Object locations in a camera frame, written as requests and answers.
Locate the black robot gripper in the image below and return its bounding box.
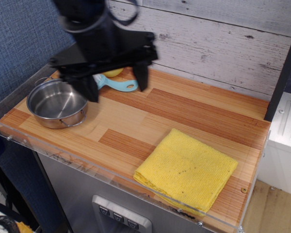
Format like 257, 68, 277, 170
49, 0, 158, 102

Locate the folded yellow cloth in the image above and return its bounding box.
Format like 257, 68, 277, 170
133, 129, 238, 216

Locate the silver button control panel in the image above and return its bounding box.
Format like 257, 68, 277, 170
92, 195, 152, 233

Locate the clear acrylic edge guard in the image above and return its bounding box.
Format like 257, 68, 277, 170
0, 110, 272, 231

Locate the light blue scrub brush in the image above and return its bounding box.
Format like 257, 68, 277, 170
93, 74, 138, 92

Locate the white ribbed appliance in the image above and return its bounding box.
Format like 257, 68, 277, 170
257, 92, 291, 194

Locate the small stainless steel pan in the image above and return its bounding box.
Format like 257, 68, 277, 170
27, 79, 88, 129

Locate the yellow black object bottom left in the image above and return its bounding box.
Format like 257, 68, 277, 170
0, 216, 34, 233

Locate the yellow plastic potato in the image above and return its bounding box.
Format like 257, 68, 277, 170
102, 68, 124, 78

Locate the stainless steel cabinet front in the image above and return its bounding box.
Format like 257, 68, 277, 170
38, 154, 209, 233

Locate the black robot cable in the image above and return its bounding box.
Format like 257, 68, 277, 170
106, 0, 139, 27

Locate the right dark vertical post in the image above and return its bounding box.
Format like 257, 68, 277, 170
264, 46, 291, 122

